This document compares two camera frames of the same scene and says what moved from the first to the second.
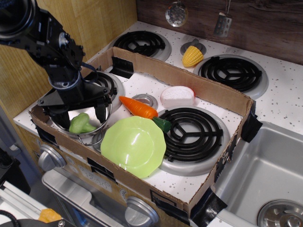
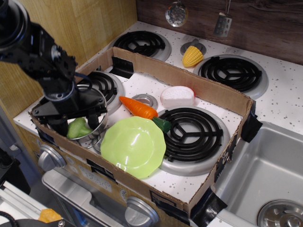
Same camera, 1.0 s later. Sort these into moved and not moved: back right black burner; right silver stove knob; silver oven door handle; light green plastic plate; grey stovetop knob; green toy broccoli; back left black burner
Moved: green toy broccoli
Not moved: grey stovetop knob; light green plastic plate; silver oven door handle; back right black burner; back left black burner; right silver stove knob
